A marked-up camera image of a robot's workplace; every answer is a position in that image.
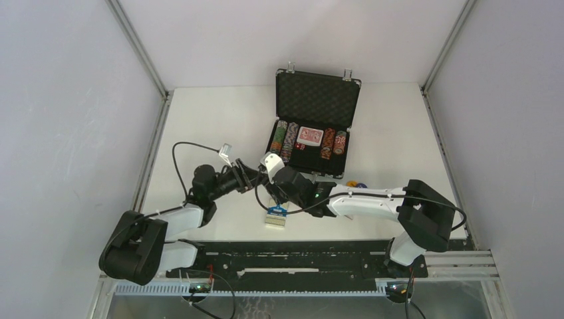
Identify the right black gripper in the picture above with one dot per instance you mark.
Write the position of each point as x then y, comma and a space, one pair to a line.
275, 187

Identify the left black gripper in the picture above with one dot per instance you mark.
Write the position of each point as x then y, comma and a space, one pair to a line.
245, 177

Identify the black poker set case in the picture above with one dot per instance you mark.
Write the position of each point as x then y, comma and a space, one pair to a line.
317, 101

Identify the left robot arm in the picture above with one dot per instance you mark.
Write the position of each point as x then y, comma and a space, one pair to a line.
144, 245

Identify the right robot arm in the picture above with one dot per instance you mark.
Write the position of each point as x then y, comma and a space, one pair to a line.
427, 217

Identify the blue texas holdem card box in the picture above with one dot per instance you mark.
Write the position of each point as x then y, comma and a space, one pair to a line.
276, 215

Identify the green poker chip row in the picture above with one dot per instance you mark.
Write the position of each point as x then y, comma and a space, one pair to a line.
278, 137

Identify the blue tan poker chip row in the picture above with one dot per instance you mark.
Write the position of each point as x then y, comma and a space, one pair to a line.
289, 141

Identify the red playing card deck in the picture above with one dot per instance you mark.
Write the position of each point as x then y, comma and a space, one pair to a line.
309, 136

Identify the orange black poker chip row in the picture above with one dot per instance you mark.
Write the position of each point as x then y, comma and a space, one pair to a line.
327, 143

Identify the red white poker chip row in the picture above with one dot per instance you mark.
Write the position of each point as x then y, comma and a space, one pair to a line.
340, 142

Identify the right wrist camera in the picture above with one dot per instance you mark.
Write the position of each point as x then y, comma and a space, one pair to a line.
272, 162

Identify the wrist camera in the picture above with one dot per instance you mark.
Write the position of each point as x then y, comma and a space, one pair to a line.
224, 152
272, 162

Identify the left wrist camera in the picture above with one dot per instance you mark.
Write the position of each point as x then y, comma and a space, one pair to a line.
224, 152

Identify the aluminium frame rail front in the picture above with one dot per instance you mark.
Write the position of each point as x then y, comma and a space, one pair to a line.
453, 265

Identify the left aluminium frame post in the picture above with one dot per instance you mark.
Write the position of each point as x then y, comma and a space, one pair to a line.
136, 44

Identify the aluminium frame post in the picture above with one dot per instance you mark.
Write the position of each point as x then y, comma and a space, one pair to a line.
448, 44
136, 44

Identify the right aluminium frame post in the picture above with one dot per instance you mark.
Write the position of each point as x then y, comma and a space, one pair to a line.
448, 44

